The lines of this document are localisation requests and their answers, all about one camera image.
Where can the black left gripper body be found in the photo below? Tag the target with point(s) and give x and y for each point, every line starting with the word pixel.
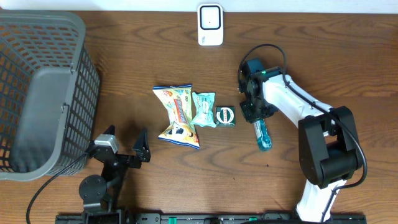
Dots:
pixel 111 171

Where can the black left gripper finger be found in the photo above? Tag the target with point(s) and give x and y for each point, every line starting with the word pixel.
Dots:
pixel 141 147
pixel 111 130

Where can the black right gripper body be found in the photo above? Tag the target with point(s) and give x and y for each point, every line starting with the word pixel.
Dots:
pixel 255 109

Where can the green round-logo box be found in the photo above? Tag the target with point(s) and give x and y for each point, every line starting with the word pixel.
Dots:
pixel 225 116

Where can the blue mouthwash bottle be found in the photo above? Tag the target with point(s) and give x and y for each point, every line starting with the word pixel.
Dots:
pixel 263 139

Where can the teal wet wipes pack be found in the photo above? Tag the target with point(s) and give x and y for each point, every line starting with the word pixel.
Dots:
pixel 204 103

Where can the yellow snack bag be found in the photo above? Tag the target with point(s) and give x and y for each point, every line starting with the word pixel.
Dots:
pixel 177 100

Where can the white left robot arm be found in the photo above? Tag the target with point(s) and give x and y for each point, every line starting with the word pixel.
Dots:
pixel 100 193

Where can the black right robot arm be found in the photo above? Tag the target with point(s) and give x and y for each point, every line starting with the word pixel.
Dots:
pixel 328 145

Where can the white barcode scanner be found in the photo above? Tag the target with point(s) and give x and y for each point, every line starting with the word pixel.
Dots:
pixel 210 25

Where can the grey plastic shopping basket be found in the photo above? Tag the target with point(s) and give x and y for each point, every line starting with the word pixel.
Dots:
pixel 49 94

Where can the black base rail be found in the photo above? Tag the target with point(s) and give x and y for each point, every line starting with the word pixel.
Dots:
pixel 155 218

